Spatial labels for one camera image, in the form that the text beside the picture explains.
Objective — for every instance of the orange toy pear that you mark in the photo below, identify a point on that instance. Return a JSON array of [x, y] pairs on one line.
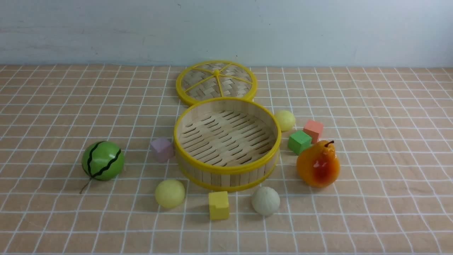
[[319, 166]]

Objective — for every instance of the white bun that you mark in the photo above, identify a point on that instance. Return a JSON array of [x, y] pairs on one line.
[[265, 201]]

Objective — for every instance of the woven steamer lid yellow frame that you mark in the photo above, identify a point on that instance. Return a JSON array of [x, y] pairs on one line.
[[215, 78]]

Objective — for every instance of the bamboo steamer tray yellow rim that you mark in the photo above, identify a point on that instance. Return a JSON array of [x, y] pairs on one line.
[[227, 144]]

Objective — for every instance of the green toy watermelon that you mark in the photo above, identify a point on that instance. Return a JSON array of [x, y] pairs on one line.
[[102, 161]]

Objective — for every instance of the yellow notched block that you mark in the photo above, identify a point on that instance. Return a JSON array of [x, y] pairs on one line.
[[218, 205]]

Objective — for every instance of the purple cube block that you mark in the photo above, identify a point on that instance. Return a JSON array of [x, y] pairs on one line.
[[162, 149]]

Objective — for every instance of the pink cube block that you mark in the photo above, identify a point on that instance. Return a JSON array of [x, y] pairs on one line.
[[314, 129]]

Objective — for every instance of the green cube block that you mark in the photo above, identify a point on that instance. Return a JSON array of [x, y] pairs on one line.
[[299, 141]]

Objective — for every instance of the yellow bun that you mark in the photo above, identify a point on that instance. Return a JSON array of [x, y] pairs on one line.
[[285, 119], [170, 193]]

